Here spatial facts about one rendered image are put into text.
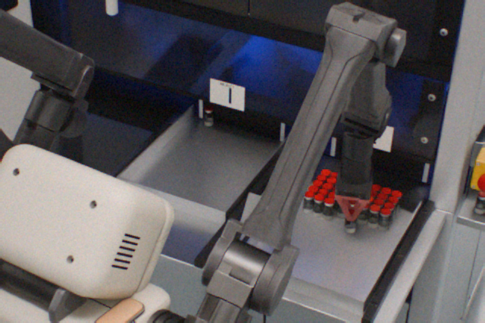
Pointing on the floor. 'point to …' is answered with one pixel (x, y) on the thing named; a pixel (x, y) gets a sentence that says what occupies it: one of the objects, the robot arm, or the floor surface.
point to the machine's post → (452, 158)
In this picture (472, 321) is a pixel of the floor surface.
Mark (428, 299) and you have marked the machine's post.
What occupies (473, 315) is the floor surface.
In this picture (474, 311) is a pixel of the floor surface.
